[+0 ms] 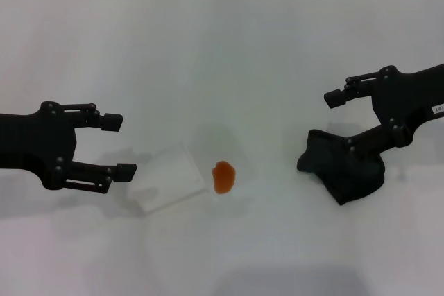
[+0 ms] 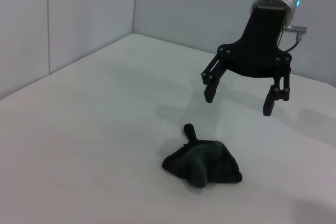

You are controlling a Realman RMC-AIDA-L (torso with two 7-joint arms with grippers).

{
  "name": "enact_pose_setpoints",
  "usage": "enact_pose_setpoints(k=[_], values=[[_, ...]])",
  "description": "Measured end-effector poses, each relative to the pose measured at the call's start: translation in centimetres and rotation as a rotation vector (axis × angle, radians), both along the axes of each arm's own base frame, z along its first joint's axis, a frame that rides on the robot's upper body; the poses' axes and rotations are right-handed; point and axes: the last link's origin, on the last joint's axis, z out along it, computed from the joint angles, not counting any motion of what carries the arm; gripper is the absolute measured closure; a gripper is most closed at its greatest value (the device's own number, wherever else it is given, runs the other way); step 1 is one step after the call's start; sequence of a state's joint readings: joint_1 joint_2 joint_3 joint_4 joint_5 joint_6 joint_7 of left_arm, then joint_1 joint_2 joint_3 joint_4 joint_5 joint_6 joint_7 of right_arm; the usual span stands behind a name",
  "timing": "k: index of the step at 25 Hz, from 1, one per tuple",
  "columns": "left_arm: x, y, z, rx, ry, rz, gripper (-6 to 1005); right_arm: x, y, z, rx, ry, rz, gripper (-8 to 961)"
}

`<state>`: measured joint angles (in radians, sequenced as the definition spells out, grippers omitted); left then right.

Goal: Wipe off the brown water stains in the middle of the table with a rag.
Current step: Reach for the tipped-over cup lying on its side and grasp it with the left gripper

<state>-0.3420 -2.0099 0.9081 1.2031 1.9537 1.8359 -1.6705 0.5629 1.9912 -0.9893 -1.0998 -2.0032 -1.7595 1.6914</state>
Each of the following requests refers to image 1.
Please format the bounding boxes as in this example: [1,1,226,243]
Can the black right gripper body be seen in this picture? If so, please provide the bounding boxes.
[370,63,444,146]

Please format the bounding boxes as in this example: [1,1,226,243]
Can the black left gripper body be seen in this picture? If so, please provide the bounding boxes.
[0,101,79,191]

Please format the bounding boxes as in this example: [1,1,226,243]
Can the white paper cup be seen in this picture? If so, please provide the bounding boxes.
[127,141,207,214]

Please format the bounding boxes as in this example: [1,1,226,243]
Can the dark blue rag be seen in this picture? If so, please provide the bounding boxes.
[296,129,387,207]

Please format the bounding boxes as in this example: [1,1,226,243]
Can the brown water stain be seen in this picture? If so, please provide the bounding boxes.
[211,160,238,195]

